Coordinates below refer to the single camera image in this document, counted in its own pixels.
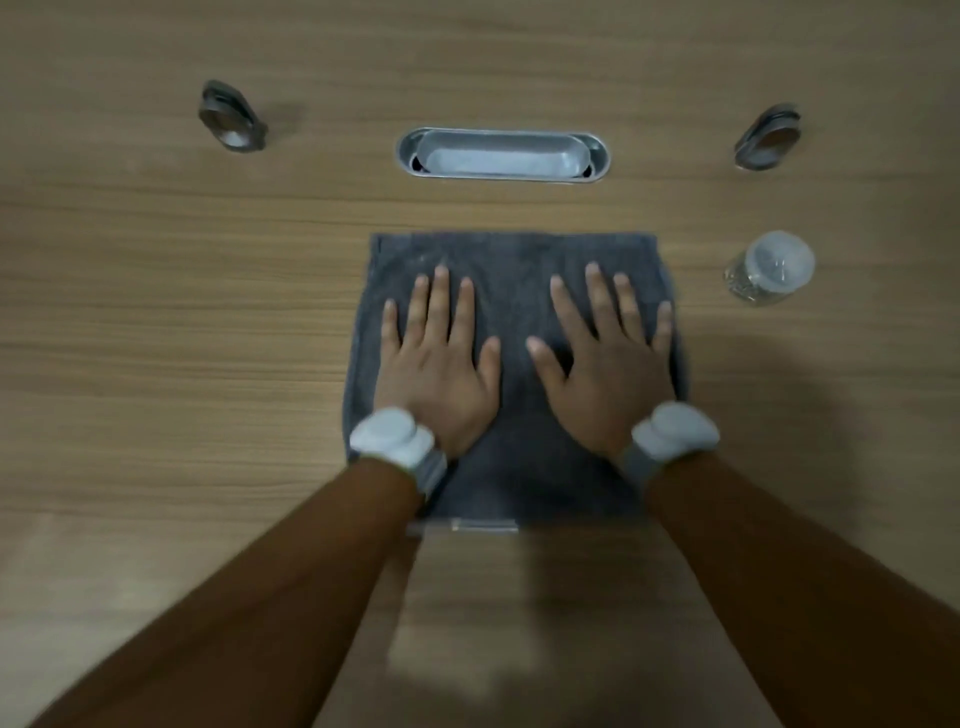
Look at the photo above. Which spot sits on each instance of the person's right hand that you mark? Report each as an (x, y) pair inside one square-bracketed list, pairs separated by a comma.
[(607, 390)]

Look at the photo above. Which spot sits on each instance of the person's left hand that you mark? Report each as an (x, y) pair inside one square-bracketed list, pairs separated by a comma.
[(439, 382)]

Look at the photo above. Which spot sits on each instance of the grey cloth towel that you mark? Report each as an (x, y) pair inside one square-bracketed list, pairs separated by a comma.
[(510, 255)]

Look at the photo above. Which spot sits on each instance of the clear plastic shaker jar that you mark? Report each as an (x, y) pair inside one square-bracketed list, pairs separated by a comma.
[(772, 266)]

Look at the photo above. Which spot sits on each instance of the person's right forearm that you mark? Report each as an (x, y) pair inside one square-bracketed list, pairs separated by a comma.
[(810, 600)]

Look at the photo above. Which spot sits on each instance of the person's left forearm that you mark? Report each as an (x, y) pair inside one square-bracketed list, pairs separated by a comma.
[(225, 615)]

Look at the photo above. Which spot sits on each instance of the white wrist tracker grey band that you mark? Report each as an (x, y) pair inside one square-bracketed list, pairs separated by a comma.
[(675, 429), (390, 435)]

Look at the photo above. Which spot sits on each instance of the metal partition clamp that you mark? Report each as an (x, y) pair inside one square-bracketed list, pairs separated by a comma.
[(767, 139), (232, 120)]

